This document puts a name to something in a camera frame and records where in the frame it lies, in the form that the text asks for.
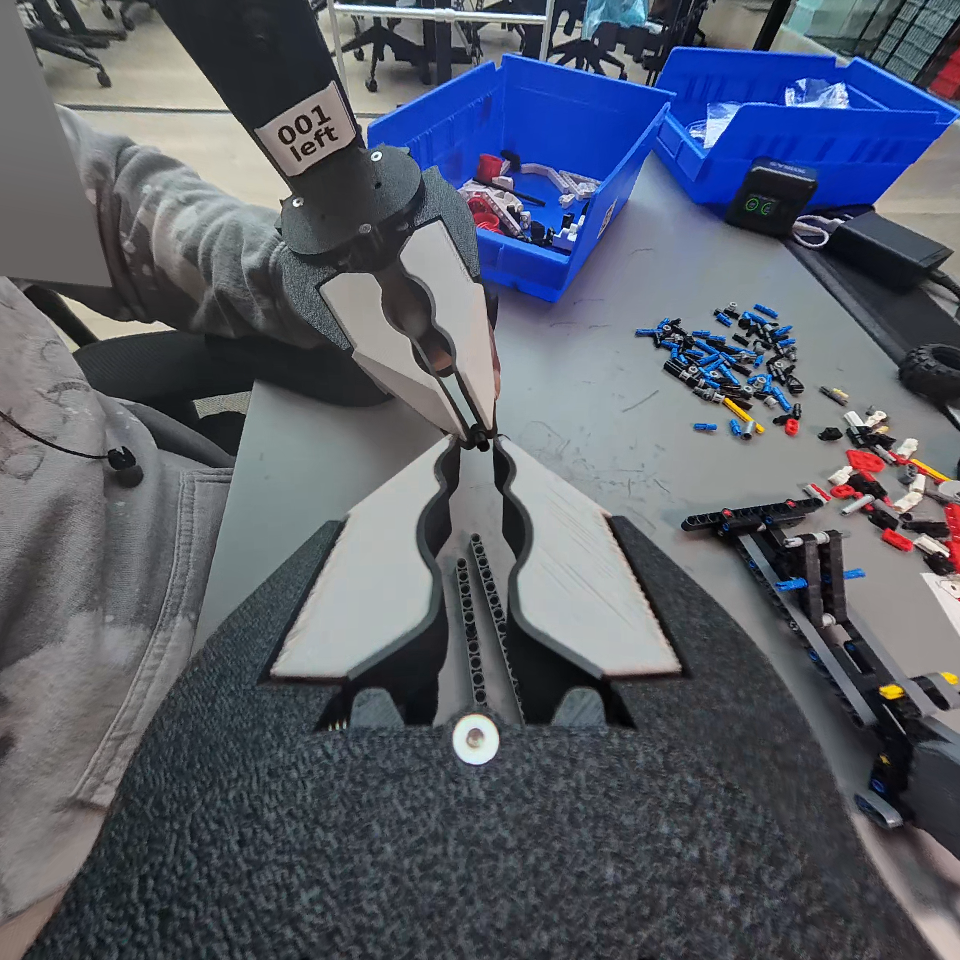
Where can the heap of white red pieces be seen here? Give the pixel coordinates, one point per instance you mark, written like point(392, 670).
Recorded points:
point(510, 202)

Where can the clear plastic bags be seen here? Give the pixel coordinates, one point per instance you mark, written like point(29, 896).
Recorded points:
point(814, 94)

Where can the person's left hand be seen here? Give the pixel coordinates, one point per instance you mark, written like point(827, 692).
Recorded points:
point(496, 352)

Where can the black power adapter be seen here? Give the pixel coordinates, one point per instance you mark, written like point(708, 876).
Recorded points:
point(885, 251)

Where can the blue bin with plastic bags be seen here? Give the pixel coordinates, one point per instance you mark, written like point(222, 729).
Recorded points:
point(862, 142)

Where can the storage rack with bins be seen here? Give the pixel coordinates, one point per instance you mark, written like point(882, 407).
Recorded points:
point(900, 37)

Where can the white sticker sheet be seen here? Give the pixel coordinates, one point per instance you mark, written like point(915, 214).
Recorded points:
point(945, 592)

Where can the black charger with green lights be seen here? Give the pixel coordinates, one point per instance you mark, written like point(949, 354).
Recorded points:
point(769, 199)

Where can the pile of blue black pins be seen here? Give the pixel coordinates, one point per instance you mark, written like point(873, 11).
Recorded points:
point(720, 360)

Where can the blue bin with brick pieces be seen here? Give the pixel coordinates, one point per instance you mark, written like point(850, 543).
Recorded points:
point(562, 120)

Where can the toy truck chassis assembly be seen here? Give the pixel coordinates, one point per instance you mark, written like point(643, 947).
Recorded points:
point(817, 570)

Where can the pile of toy brick pieces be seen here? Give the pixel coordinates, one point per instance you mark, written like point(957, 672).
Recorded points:
point(885, 480)

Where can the long grey beam with pins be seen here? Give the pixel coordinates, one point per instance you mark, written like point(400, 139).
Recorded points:
point(470, 637)

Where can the black connector pin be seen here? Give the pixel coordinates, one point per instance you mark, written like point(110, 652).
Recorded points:
point(477, 439)

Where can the long grey perforated beam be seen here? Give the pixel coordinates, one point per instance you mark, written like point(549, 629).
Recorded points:
point(495, 622)

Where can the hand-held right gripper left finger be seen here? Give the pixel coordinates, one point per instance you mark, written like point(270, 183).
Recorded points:
point(360, 600)

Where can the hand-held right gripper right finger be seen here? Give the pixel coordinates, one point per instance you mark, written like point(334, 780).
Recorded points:
point(592, 600)

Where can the metal table frame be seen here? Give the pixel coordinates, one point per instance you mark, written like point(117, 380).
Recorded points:
point(450, 11)

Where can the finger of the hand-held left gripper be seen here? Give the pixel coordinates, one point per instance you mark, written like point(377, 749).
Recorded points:
point(375, 330)
point(457, 300)

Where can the yellow axle rod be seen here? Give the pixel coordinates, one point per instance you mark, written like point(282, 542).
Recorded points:
point(742, 414)

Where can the black rubber toy tyre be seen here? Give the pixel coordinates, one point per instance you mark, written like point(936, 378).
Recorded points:
point(934, 375)

